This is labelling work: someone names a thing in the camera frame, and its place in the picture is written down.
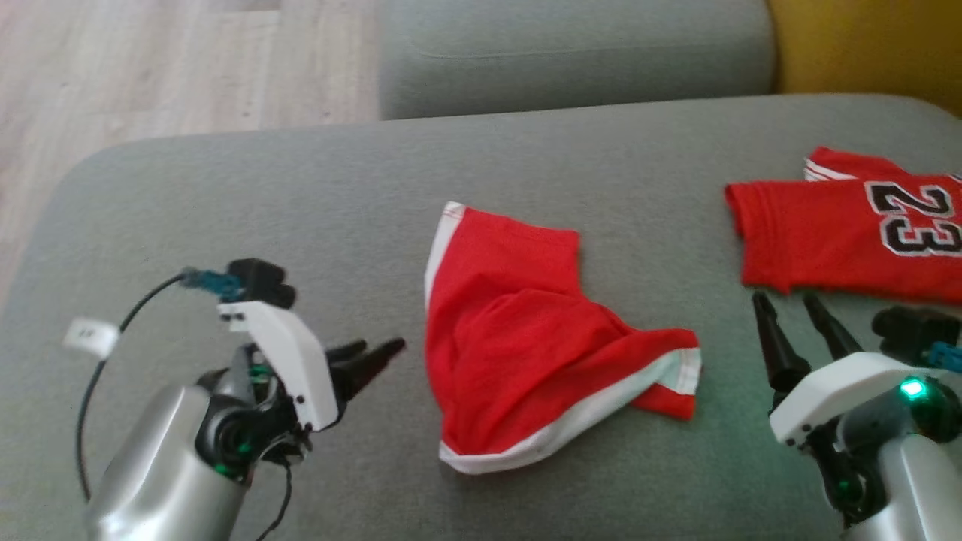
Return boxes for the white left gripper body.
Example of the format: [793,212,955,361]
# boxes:
[218,301,339,433]

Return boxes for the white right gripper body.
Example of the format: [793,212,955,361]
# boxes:
[769,353,933,448]

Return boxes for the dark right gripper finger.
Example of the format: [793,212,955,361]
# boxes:
[803,293,865,360]
[752,292,812,391]

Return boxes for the red white-sleeved jersey shirt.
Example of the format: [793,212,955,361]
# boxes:
[725,147,962,305]

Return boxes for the red white-striped shorts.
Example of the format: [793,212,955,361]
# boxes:
[425,201,702,476]

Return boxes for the grey sofa seat cushion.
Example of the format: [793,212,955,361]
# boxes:
[0,94,962,541]

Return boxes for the yellow cushion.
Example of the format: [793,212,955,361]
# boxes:
[767,0,962,117]

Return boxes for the grey sofa back cushion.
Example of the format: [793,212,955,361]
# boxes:
[378,0,776,121]

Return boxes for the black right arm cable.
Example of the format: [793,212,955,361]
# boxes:
[928,342,962,374]

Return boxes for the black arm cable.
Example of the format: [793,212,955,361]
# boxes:
[64,269,245,504]
[928,342,962,374]

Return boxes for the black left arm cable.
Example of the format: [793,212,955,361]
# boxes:
[64,269,245,504]

